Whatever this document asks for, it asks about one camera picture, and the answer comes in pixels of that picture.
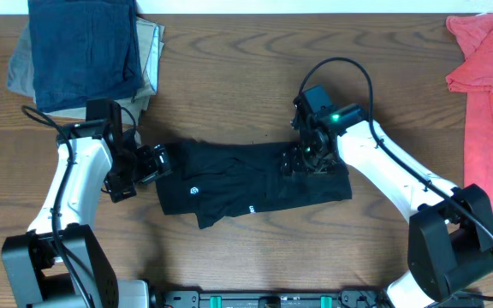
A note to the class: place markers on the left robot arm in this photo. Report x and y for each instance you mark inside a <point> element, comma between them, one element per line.
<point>59,262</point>

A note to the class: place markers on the folded navy blue garment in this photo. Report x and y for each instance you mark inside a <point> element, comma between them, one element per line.
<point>83,49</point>

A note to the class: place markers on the black t-shirt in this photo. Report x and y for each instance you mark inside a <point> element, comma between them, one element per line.
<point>213,181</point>

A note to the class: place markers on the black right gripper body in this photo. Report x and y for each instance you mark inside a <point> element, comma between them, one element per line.
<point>307,159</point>

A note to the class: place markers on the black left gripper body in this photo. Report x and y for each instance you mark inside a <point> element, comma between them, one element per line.
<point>135,165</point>

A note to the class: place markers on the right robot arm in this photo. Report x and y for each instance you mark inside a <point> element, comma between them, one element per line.
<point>450,229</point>

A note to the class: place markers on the folded khaki garment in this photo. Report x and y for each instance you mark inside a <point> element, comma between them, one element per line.
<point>150,35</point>

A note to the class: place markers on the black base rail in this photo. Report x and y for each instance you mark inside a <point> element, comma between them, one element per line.
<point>348,298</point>

